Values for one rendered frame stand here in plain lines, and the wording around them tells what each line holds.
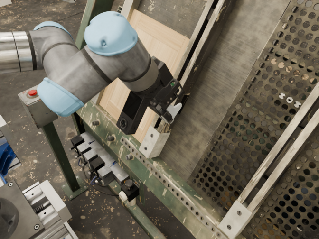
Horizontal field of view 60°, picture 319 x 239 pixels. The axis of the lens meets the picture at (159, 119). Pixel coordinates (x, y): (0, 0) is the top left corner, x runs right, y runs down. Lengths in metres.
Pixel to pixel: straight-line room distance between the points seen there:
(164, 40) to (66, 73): 0.73
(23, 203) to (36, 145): 1.59
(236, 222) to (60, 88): 0.72
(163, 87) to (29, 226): 0.59
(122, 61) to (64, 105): 0.12
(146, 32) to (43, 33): 0.70
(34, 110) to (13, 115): 1.41
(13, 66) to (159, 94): 0.29
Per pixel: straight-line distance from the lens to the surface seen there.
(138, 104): 0.59
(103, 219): 2.05
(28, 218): 0.97
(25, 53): 0.57
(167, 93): 0.60
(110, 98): 1.36
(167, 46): 1.15
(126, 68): 0.48
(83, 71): 0.47
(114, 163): 1.36
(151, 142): 1.12
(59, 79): 0.48
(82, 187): 2.20
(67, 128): 2.60
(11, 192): 1.04
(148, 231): 1.80
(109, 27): 0.45
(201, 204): 1.07
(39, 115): 1.54
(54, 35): 0.58
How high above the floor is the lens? 1.85
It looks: 47 degrees down
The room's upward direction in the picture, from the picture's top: straight up
